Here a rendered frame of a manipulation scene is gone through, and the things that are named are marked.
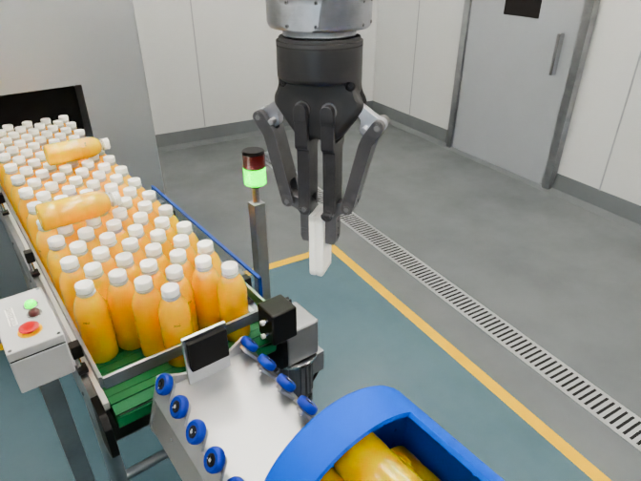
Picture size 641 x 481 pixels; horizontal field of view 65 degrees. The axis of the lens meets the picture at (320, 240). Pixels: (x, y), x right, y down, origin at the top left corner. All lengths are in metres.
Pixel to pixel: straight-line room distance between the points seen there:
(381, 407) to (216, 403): 0.51
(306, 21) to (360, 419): 0.47
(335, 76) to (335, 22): 0.04
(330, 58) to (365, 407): 0.44
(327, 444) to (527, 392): 1.97
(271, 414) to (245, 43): 4.67
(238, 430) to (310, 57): 0.79
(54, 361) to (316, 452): 0.64
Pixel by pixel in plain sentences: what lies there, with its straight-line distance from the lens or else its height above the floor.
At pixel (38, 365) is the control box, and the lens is 1.14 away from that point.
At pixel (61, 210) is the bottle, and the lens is 1.46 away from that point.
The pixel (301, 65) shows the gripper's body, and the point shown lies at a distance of 0.44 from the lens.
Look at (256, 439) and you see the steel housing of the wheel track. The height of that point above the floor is 0.93.
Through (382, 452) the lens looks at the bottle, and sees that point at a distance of 0.70.
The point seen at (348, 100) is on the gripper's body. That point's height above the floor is 1.63.
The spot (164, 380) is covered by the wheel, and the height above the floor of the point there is 0.98.
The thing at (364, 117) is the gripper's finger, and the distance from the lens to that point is 0.46.
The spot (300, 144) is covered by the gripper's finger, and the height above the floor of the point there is 1.59.
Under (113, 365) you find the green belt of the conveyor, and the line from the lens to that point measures 1.31.
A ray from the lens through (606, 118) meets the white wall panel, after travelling 4.31.
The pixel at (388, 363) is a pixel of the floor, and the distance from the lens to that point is 2.55.
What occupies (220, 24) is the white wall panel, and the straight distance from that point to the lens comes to 5.34.
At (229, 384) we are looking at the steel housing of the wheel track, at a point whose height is 0.93.
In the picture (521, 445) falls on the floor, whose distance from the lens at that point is 2.36.
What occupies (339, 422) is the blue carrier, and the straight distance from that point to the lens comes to 0.67.
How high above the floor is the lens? 1.75
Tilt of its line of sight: 30 degrees down
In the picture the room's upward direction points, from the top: straight up
